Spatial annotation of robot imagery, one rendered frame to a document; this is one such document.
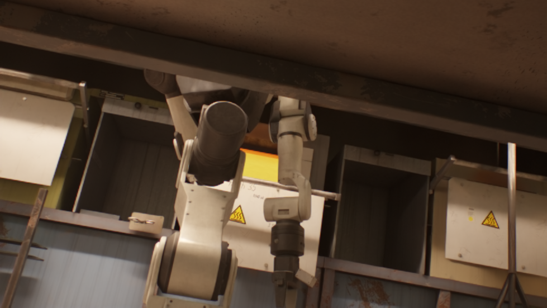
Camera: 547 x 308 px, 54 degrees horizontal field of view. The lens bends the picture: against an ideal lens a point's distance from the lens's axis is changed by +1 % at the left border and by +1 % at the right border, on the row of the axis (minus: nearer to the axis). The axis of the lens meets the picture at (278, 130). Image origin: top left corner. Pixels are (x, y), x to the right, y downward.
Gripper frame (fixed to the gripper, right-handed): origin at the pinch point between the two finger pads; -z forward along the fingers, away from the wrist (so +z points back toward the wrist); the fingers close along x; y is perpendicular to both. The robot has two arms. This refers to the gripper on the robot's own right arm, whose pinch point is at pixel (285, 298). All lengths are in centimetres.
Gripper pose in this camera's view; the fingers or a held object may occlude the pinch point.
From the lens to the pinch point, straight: 139.8
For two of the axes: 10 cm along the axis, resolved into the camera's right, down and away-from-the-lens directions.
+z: 0.4, -9.0, 4.4
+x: 2.5, 4.3, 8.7
